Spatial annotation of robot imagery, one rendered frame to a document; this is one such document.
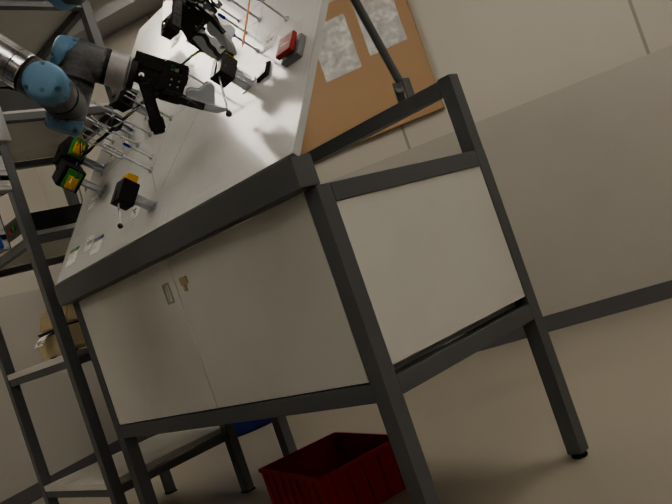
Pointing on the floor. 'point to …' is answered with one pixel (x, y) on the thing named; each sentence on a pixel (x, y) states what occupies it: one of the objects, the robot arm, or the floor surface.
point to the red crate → (336, 471)
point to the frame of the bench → (375, 345)
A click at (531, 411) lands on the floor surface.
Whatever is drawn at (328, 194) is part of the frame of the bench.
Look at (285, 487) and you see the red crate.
